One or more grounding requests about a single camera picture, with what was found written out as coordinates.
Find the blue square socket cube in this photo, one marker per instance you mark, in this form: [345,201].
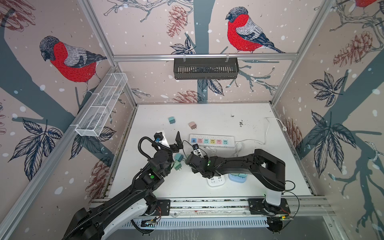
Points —
[238,178]

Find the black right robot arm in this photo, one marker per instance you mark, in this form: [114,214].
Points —
[268,169]

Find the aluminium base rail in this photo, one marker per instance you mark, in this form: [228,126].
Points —
[302,206]

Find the green plug adapter low cluster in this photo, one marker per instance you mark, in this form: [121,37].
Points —
[177,165]

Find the teal plug adapter left cluster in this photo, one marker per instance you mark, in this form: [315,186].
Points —
[178,157]

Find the pink plug adapter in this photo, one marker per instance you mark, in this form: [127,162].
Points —
[192,125]

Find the teal plug adapter far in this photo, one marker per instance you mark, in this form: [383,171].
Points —
[171,120]

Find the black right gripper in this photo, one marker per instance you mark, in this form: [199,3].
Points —
[193,169]

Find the black wire basket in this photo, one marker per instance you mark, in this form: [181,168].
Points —
[206,69]

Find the white mesh wall shelf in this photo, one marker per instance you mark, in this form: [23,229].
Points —
[94,120]

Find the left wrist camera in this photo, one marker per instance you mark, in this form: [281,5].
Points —
[161,139]

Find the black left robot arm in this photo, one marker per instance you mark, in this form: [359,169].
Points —
[136,200]

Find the white multicolour power strip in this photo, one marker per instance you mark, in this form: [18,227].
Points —
[213,141]

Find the white square socket cube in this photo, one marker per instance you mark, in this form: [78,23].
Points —
[216,181]

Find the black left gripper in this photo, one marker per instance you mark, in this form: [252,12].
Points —
[175,149]

